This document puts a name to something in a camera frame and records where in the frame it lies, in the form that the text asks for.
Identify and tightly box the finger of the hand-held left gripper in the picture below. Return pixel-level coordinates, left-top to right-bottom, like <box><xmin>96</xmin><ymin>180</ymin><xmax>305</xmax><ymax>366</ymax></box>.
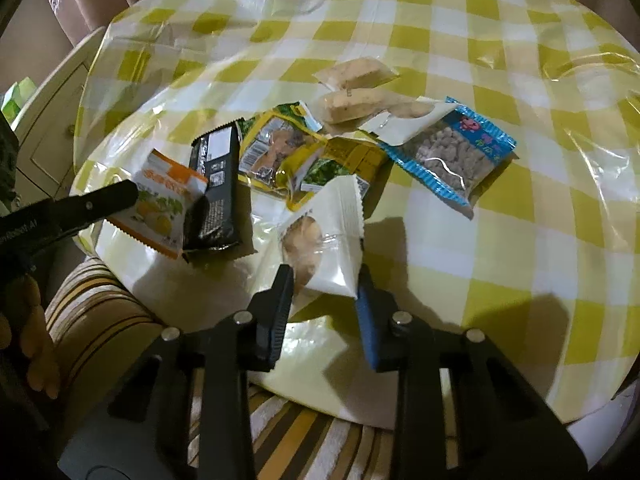
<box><xmin>50</xmin><ymin>180</ymin><xmax>139</xmax><ymax>234</ymax></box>
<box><xmin>183</xmin><ymin>195</ymin><xmax>212</xmax><ymax>251</ymax></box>

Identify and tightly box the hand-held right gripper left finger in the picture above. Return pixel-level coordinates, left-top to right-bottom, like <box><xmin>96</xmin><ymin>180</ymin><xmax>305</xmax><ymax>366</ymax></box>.
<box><xmin>107</xmin><ymin>263</ymin><xmax>296</xmax><ymax>480</ymax></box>

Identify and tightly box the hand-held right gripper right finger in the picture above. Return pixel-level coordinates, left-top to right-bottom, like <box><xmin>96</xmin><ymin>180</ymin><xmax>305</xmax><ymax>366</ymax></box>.
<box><xmin>352</xmin><ymin>263</ymin><xmax>591</xmax><ymax>480</ymax></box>

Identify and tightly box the black snack bar packet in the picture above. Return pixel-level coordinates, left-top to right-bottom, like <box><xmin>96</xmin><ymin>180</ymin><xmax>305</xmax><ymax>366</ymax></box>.
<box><xmin>182</xmin><ymin>121</ymin><xmax>246</xmax><ymax>261</ymax></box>

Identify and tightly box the orange white snack packet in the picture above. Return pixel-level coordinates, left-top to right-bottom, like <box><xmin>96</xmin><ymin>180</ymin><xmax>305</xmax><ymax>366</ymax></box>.
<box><xmin>100</xmin><ymin>149</ymin><xmax>208</xmax><ymax>260</ymax></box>

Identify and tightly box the white biscuit packet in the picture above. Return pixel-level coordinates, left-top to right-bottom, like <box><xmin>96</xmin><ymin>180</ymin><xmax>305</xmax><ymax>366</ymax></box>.
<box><xmin>277</xmin><ymin>176</ymin><xmax>371</xmax><ymax>298</ymax></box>
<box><xmin>357</xmin><ymin>101</ymin><xmax>458</xmax><ymax>147</ymax></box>

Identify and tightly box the small blue-edged nut packet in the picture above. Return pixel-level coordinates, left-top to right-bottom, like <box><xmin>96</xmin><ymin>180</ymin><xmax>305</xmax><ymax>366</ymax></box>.
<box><xmin>377</xmin><ymin>96</ymin><xmax>518</xmax><ymax>221</ymax></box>

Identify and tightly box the person's left hand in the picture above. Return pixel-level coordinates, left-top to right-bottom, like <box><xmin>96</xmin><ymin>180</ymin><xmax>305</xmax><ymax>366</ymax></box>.
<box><xmin>17</xmin><ymin>275</ymin><xmax>62</xmax><ymax>401</ymax></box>

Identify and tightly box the cream carved cabinet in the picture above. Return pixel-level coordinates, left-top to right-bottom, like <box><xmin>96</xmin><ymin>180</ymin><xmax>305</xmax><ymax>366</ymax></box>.
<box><xmin>10</xmin><ymin>25</ymin><xmax>108</xmax><ymax>196</ymax></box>

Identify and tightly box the striped upholstered chair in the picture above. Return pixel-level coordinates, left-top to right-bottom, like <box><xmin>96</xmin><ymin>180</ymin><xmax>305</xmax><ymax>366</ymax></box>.
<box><xmin>45</xmin><ymin>257</ymin><xmax>461</xmax><ymax>480</ymax></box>

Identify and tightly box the yellow snack packet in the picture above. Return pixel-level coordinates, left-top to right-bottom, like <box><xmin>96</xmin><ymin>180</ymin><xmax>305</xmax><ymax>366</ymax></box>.
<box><xmin>285</xmin><ymin>137</ymin><xmax>391</xmax><ymax>211</ymax></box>
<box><xmin>237</xmin><ymin>102</ymin><xmax>326</xmax><ymax>193</ymax></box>

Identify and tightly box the green box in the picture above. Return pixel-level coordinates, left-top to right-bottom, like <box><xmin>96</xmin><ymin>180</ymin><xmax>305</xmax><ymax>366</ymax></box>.
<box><xmin>1</xmin><ymin>78</ymin><xmax>35</xmax><ymax>121</ymax></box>

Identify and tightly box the yellow checkered tablecloth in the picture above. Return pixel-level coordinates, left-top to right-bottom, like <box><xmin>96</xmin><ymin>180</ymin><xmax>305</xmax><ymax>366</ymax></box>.
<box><xmin>72</xmin><ymin>0</ymin><xmax>640</xmax><ymax>431</ymax></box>

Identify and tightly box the clear wrapped biscuit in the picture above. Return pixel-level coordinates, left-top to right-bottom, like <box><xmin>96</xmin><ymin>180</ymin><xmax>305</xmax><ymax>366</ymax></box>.
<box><xmin>314</xmin><ymin>57</ymin><xmax>401</xmax><ymax>92</ymax></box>
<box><xmin>320</xmin><ymin>89</ymin><xmax>433</xmax><ymax>125</ymax></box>

